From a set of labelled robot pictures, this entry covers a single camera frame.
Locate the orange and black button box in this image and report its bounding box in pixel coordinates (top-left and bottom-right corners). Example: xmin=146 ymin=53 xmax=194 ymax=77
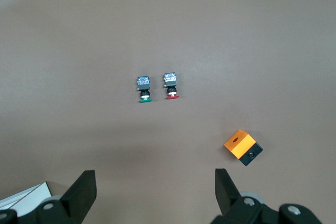
xmin=223 ymin=129 xmax=264 ymax=167

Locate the red push button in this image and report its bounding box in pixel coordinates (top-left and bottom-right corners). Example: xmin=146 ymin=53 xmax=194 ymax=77
xmin=162 ymin=72 xmax=180 ymax=101

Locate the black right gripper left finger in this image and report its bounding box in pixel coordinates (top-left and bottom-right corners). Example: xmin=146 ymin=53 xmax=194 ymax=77
xmin=36 ymin=170 xmax=98 ymax=224

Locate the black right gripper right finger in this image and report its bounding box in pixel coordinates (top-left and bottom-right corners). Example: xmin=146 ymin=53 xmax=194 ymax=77
xmin=211 ymin=168 xmax=280 ymax=224

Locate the white drawer cabinet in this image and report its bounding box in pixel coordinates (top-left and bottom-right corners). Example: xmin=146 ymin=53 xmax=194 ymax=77
xmin=0 ymin=181 xmax=53 ymax=217

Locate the green push button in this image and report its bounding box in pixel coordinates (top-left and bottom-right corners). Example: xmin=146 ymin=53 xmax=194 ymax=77
xmin=136 ymin=76 xmax=153 ymax=103

